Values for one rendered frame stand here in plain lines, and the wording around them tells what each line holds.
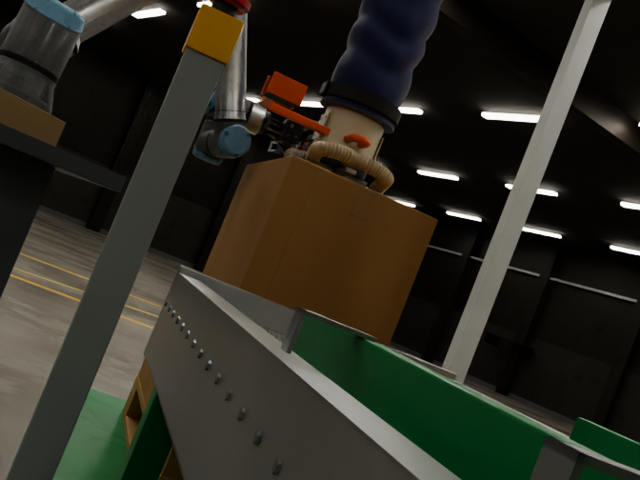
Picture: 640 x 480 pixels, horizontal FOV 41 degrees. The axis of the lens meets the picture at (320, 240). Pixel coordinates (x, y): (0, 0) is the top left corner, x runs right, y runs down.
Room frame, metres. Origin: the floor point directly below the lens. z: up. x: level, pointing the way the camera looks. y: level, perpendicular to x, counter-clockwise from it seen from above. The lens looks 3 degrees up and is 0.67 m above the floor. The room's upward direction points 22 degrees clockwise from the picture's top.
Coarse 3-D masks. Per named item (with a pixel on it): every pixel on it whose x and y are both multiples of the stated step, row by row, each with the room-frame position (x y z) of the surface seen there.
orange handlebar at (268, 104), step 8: (264, 104) 2.21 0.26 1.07; (272, 104) 2.25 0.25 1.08; (280, 112) 2.25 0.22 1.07; (288, 112) 2.26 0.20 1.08; (296, 120) 2.27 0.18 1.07; (304, 120) 2.27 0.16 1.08; (312, 128) 2.28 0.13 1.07; (320, 128) 2.28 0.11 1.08; (328, 128) 2.29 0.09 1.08; (344, 136) 2.27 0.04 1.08; (352, 136) 2.21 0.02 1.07; (360, 136) 2.20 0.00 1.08; (360, 144) 2.22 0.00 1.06; (368, 144) 2.21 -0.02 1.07
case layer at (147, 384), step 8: (144, 360) 3.15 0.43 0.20; (144, 368) 3.06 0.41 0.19; (144, 376) 2.97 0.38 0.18; (144, 384) 2.90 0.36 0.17; (152, 384) 2.70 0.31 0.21; (144, 392) 2.81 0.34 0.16; (144, 400) 2.75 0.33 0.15; (168, 456) 2.01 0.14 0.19; (168, 464) 2.00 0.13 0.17; (176, 464) 2.01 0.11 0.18; (168, 472) 2.01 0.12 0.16; (176, 472) 2.01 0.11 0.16
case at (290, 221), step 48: (240, 192) 2.49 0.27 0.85; (288, 192) 2.01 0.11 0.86; (336, 192) 2.04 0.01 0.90; (240, 240) 2.22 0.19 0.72; (288, 240) 2.02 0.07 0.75; (336, 240) 2.05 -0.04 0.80; (384, 240) 2.08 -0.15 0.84; (240, 288) 2.01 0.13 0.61; (288, 288) 2.04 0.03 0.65; (336, 288) 2.06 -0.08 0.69; (384, 288) 2.09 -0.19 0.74; (384, 336) 2.11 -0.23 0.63
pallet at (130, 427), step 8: (136, 376) 3.16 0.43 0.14; (136, 384) 3.07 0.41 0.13; (136, 392) 3.02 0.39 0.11; (128, 400) 3.12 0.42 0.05; (136, 400) 3.03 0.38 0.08; (128, 408) 3.04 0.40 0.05; (136, 408) 3.03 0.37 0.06; (144, 408) 2.67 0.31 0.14; (128, 416) 3.02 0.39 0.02; (136, 416) 3.03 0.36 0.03; (128, 424) 2.92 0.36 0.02; (136, 424) 2.96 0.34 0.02; (128, 432) 2.80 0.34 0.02; (128, 440) 2.73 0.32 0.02; (128, 448) 2.66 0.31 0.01
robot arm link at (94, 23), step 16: (80, 0) 2.26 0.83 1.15; (96, 0) 2.27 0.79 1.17; (112, 0) 2.28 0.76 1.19; (128, 0) 2.31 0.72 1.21; (144, 0) 2.34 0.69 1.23; (96, 16) 2.27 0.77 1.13; (112, 16) 2.30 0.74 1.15; (0, 32) 2.26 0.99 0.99; (96, 32) 2.31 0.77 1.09; (0, 48) 2.23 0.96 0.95
